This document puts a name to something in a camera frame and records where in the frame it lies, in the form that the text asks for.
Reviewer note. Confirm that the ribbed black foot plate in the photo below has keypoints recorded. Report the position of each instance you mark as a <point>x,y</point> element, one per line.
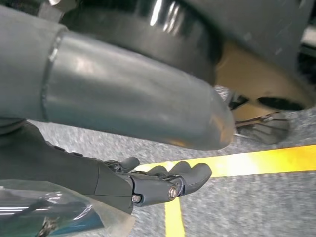
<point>268,130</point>

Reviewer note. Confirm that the translucent plastic cover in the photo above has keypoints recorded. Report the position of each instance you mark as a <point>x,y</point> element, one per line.
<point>62,216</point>

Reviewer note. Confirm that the dark robot lower body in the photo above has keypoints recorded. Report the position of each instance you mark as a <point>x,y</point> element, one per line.
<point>246,26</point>

